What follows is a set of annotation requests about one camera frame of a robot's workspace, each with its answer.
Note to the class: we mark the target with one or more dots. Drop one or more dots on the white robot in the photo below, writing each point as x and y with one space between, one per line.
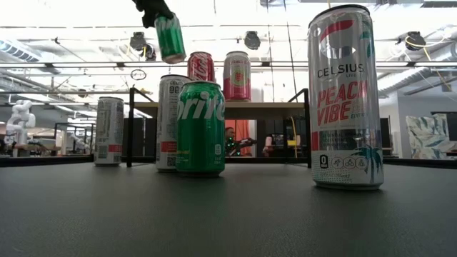
19 118

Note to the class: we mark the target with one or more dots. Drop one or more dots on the black round ceiling fixture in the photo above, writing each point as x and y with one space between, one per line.
252 40
137 40
414 39

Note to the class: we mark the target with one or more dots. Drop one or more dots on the wooden shelf black frame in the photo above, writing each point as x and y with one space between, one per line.
264 110

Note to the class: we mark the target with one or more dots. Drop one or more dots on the person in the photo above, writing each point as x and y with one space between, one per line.
230 133

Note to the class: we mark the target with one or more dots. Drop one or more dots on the green Sprite can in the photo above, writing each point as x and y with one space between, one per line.
200 142
170 39

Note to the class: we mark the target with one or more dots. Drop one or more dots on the black background robot arm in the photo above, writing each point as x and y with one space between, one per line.
237 145

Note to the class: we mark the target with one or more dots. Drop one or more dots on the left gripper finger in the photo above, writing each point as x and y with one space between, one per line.
151 10

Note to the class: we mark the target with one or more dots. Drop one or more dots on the leaf-patterned panel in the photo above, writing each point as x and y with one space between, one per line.
425 135

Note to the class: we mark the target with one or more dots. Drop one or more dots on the red Coca-Cola can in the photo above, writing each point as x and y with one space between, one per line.
201 68

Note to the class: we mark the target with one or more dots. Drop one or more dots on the tall silver Celsius can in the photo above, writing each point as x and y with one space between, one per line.
344 107
109 132
166 118

